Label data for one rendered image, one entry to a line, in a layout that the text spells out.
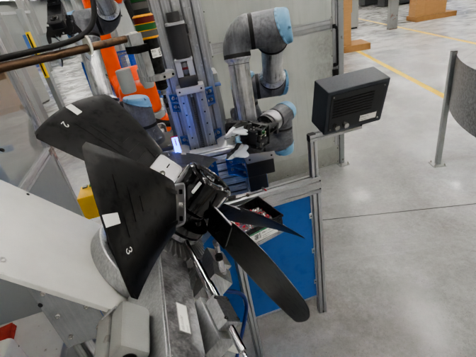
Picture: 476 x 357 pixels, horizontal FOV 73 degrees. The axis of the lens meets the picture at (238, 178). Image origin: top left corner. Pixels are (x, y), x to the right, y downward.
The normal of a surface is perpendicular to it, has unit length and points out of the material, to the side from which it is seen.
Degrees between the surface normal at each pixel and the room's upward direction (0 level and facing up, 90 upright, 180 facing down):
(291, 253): 90
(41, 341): 0
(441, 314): 0
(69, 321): 90
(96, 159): 67
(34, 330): 0
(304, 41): 90
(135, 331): 50
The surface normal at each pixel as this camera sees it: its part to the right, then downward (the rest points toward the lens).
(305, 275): 0.27, 0.43
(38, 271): 0.62, -0.76
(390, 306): -0.16, -0.87
